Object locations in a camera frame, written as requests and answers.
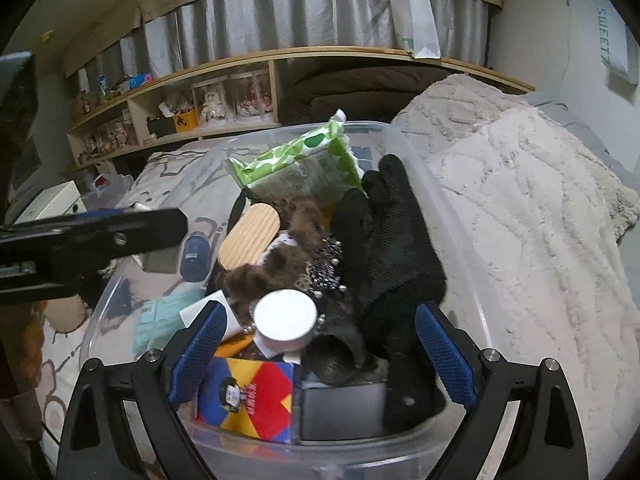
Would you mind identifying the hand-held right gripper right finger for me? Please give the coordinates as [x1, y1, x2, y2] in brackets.
[415, 301, 591, 480]

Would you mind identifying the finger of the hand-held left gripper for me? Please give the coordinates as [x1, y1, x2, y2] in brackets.
[0, 207, 188, 306]

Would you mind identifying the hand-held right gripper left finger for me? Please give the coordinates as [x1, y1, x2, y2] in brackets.
[57, 300, 228, 480]

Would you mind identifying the clear plastic container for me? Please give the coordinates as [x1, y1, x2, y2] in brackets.
[79, 120, 493, 480]

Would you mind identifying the black glove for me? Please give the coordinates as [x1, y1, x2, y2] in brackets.
[330, 154, 448, 433]

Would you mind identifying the wooden oval brush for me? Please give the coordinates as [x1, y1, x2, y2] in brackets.
[217, 202, 282, 268]

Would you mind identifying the green dotted tissue pack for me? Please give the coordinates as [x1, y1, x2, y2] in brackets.
[225, 109, 366, 208]

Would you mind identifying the light blue packet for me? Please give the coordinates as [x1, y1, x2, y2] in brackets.
[132, 285, 201, 356]

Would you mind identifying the colourful box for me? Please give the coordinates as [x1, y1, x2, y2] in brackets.
[192, 356, 296, 445]

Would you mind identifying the white shoe box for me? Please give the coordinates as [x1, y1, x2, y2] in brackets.
[12, 181, 83, 226]

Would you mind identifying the brown furry accessory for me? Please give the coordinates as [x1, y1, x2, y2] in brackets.
[222, 197, 331, 311]

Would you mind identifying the printed blanket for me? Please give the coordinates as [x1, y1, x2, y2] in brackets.
[37, 140, 241, 461]

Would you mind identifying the blue bottle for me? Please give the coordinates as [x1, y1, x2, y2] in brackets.
[180, 232, 211, 283]

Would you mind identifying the dark round jar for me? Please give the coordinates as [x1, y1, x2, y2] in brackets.
[301, 334, 371, 387]

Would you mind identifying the grey box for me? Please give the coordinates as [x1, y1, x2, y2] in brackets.
[297, 380, 388, 442]

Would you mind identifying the black beaded hair accessory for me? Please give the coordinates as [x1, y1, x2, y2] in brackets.
[245, 237, 361, 333]

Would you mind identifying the beige plush blanket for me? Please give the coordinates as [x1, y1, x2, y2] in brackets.
[390, 74, 640, 480]

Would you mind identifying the clear doll display box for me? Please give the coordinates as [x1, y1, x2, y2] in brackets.
[192, 80, 232, 123]
[230, 71, 275, 118]

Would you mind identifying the wooden shelf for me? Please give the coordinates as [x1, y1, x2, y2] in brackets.
[65, 47, 536, 171]

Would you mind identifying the grey curtain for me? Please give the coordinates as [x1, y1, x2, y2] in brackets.
[75, 0, 488, 81]

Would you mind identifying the white paper bag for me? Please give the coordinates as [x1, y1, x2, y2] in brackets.
[372, 0, 441, 59]

